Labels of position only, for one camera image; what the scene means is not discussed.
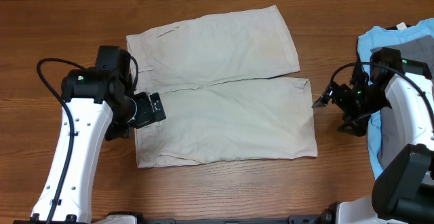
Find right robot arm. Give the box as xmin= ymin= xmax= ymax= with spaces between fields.
xmin=314 ymin=48 xmax=433 ymax=223

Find beige shorts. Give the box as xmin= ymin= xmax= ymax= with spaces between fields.
xmin=126 ymin=5 xmax=318 ymax=168

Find light blue t-shirt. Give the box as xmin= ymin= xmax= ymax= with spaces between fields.
xmin=357 ymin=18 xmax=433 ymax=178

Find grey shorts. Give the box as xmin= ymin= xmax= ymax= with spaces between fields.
xmin=377 ymin=35 xmax=433 ymax=169

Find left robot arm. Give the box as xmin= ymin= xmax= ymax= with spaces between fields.
xmin=28 ymin=45 xmax=166 ymax=223

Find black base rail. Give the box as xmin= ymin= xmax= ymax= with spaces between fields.
xmin=101 ymin=212 xmax=340 ymax=224

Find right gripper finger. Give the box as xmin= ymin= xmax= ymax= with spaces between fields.
xmin=338 ymin=121 xmax=368 ymax=136
xmin=312 ymin=88 xmax=333 ymax=109

